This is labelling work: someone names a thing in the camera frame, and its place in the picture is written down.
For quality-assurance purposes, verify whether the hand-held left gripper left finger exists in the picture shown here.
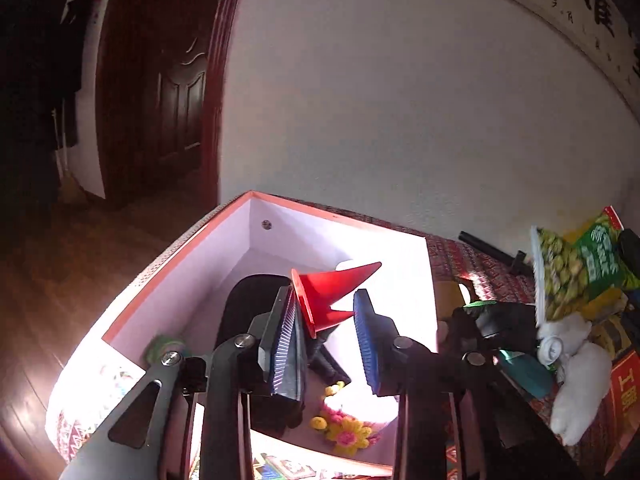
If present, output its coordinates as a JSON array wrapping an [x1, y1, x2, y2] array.
[[59, 285, 308, 480]]

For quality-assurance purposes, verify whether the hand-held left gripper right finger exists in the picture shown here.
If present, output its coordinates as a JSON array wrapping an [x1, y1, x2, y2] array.
[[352, 289, 586, 480]]

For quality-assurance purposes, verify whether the teal plastic case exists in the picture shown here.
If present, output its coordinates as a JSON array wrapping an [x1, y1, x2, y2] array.
[[495, 350, 556, 400]]

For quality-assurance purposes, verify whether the red plastic cone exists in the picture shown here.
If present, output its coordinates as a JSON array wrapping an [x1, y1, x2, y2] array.
[[291, 261, 383, 339]]

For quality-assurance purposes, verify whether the white cardboard box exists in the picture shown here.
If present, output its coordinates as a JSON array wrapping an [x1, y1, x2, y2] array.
[[45, 190, 441, 480]]

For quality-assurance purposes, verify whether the small white cup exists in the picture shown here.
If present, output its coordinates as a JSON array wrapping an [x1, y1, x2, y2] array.
[[539, 336, 565, 365]]

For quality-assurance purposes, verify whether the black pouch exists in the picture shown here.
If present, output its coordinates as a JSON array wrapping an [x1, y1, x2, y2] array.
[[214, 274, 288, 356]]

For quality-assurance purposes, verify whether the black rod tool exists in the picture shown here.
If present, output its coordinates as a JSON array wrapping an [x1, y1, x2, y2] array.
[[458, 230, 535, 277]]

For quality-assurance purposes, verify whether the patterned red blanket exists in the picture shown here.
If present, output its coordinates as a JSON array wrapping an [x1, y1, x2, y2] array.
[[50, 200, 640, 480]]

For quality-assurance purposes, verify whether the pink yellow crochet basket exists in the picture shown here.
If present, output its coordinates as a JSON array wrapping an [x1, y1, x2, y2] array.
[[309, 381, 388, 457]]

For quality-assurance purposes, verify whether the white plush toy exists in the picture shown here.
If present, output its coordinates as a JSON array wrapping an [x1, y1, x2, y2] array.
[[537, 312, 615, 446]]

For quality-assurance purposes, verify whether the green snack packet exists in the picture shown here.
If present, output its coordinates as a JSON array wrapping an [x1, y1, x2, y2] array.
[[530, 206, 640, 322]]

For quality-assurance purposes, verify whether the green tape roll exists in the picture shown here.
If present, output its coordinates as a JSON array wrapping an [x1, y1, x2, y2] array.
[[145, 334, 188, 368]]

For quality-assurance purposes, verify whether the red sign board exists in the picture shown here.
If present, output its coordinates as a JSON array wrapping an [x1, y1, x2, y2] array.
[[602, 345, 640, 476]]

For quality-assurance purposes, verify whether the dark wooden door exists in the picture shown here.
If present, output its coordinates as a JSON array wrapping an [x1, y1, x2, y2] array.
[[95, 0, 241, 211]]

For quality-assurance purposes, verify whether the calligraphy wall scroll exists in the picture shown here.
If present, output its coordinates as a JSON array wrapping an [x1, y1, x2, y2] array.
[[415, 0, 640, 126]]

